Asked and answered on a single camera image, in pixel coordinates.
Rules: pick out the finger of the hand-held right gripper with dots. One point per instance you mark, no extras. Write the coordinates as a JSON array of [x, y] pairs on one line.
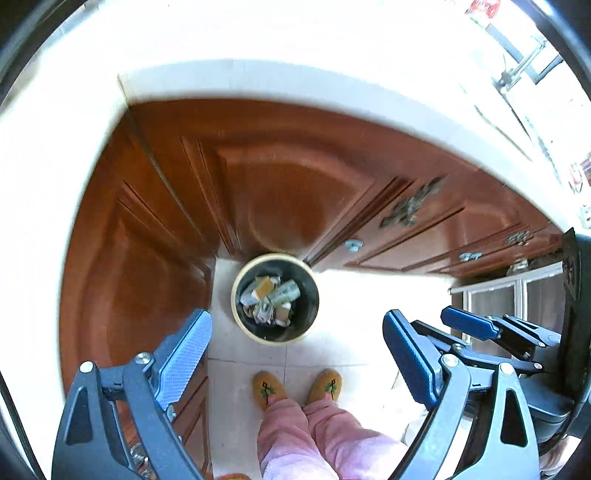
[[480, 355], [468, 323]]

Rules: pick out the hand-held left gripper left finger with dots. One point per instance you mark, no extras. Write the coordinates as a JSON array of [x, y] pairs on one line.
[[182, 364]]

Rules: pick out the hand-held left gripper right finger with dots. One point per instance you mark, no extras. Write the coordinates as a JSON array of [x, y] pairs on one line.
[[411, 360]]

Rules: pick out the brown white paper cup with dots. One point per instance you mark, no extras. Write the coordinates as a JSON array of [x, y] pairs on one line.
[[281, 314]]

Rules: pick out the brown green milk carton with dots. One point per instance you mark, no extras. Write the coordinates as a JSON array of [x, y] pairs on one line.
[[263, 286]]

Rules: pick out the round black bin cream rim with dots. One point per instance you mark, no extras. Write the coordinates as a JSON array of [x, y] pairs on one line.
[[307, 307]]

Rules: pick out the glass door cabinet appliance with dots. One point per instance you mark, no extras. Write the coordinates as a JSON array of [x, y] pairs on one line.
[[489, 295]]

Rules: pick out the pale blue cabinet knob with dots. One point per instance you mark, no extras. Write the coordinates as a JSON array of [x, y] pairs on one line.
[[468, 256], [353, 244]]

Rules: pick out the yellow slipper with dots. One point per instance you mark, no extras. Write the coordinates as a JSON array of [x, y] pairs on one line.
[[325, 385], [268, 390]]

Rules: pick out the pink fleece pants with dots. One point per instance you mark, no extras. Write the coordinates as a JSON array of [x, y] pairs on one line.
[[314, 443]]

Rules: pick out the steel faucet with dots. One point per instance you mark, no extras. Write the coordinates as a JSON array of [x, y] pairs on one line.
[[521, 64]]

